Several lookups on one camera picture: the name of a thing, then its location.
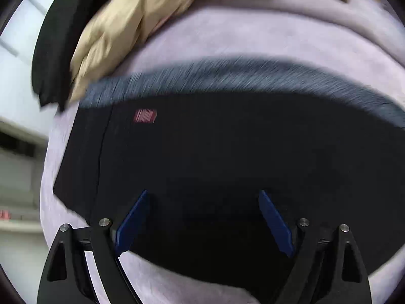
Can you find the beige puffer jacket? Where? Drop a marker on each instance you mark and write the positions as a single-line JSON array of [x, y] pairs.
[[126, 28]]

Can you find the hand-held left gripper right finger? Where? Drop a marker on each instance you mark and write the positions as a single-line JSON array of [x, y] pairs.
[[275, 221]]

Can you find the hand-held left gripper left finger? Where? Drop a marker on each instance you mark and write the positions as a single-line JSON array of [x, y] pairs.
[[133, 221]]

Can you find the white shelf unit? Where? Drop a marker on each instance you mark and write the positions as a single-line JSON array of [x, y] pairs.
[[15, 164]]

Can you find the black pants with patterned waistband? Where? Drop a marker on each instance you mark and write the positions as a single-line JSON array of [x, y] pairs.
[[221, 148]]

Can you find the black jacket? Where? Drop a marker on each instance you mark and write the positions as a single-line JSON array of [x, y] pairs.
[[53, 44]]

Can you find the purple embossed blanket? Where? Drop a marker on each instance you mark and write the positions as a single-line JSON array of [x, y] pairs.
[[253, 28]]

